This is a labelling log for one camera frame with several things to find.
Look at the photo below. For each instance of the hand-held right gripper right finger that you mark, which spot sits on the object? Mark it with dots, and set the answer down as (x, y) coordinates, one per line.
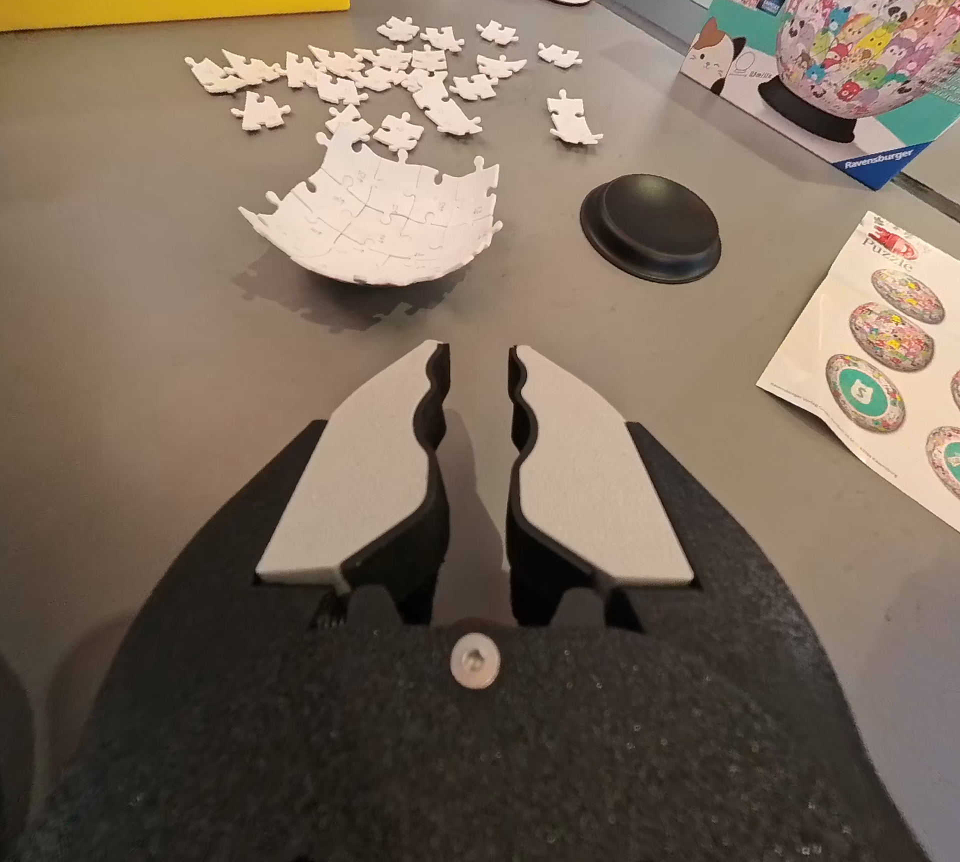
(592, 479)

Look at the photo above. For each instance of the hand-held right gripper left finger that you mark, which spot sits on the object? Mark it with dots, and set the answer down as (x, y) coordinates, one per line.
(360, 472)

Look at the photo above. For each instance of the curved assembled puzzle section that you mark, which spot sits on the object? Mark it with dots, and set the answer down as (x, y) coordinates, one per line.
(375, 232)

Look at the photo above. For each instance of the joined white puzzle piece pair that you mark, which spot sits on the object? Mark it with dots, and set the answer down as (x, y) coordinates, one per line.
(571, 119)

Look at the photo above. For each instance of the pile of white puzzle pieces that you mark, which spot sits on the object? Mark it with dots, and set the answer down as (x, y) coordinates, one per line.
(375, 74)

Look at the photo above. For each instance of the colourful puzzle ball box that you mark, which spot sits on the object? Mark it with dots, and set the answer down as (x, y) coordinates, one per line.
(840, 14)

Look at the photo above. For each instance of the black round stand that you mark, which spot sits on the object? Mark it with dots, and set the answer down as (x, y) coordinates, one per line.
(649, 224)

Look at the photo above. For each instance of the white printed paper sheet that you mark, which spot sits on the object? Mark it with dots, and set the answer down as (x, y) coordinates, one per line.
(847, 367)

